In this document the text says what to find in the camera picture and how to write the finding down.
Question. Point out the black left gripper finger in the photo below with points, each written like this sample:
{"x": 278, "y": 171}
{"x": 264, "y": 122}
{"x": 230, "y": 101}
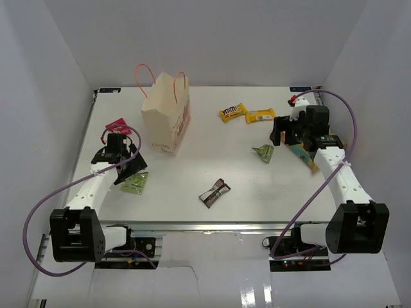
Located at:
{"x": 125, "y": 171}
{"x": 136, "y": 165}

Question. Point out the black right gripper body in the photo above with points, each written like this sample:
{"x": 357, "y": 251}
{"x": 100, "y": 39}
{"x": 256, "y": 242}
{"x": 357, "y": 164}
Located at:
{"x": 304, "y": 130}

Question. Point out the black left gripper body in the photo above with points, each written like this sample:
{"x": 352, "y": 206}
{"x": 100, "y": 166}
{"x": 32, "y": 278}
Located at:
{"x": 126, "y": 154}

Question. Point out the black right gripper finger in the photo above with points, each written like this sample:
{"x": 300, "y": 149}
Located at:
{"x": 291, "y": 136}
{"x": 280, "y": 130}

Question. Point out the large brown paper snack pouch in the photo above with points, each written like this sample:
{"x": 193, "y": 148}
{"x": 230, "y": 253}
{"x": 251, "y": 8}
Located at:
{"x": 305, "y": 154}

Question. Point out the yellow snack bar wrapper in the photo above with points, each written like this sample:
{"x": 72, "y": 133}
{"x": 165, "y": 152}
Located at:
{"x": 260, "y": 115}

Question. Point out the pink snack packet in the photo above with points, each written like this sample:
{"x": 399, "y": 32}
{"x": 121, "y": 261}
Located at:
{"x": 118, "y": 126}

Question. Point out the green triangular snack packet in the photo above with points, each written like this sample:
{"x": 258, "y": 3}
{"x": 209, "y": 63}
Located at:
{"x": 265, "y": 152}

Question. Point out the yellow M&M's candy pack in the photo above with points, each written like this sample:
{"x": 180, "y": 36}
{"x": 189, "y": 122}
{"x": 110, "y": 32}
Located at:
{"x": 232, "y": 112}

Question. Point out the brown chocolate bar wrapper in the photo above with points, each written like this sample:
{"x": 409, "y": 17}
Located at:
{"x": 209, "y": 197}

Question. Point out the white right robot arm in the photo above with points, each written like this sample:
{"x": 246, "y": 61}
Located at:
{"x": 359, "y": 223}

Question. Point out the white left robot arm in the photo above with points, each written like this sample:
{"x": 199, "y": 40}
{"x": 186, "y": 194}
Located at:
{"x": 76, "y": 232}

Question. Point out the blue label sticker right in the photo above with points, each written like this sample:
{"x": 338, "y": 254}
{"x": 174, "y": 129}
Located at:
{"x": 299, "y": 89}

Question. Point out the blue label sticker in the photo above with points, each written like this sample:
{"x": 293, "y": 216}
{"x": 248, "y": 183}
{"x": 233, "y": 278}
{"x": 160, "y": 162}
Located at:
{"x": 299, "y": 89}
{"x": 109, "y": 90}

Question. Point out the blue label sticker left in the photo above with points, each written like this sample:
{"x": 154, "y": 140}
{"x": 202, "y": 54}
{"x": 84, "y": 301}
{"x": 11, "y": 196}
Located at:
{"x": 109, "y": 90}

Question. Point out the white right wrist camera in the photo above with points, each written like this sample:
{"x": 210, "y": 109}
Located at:
{"x": 298, "y": 104}

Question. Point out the cream paper bag orange handles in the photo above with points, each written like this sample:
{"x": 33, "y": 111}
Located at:
{"x": 166, "y": 112}

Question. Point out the aluminium front rail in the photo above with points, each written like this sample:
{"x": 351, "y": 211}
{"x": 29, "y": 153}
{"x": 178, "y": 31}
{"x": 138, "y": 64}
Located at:
{"x": 162, "y": 227}

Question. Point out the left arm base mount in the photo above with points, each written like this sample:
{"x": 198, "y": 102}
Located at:
{"x": 141, "y": 248}

